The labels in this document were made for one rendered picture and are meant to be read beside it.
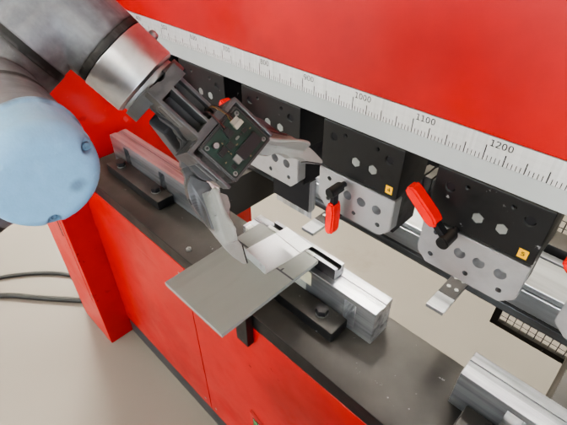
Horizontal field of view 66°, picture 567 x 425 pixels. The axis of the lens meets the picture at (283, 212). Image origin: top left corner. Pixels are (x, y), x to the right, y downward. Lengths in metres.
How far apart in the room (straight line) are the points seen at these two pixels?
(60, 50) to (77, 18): 0.03
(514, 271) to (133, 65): 0.51
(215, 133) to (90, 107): 1.16
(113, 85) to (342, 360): 0.69
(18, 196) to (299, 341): 0.73
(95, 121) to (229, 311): 0.93
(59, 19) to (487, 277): 0.58
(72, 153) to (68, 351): 1.92
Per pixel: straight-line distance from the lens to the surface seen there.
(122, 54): 0.43
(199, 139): 0.41
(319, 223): 1.01
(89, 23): 0.43
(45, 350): 2.25
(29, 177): 0.31
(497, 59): 0.55
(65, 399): 2.06
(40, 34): 0.43
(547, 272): 1.07
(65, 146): 0.30
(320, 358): 0.93
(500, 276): 0.67
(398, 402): 0.90
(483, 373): 0.87
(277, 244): 0.96
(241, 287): 0.88
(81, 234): 1.73
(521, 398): 0.87
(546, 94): 0.54
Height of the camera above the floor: 1.65
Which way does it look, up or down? 38 degrees down
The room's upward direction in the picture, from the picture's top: straight up
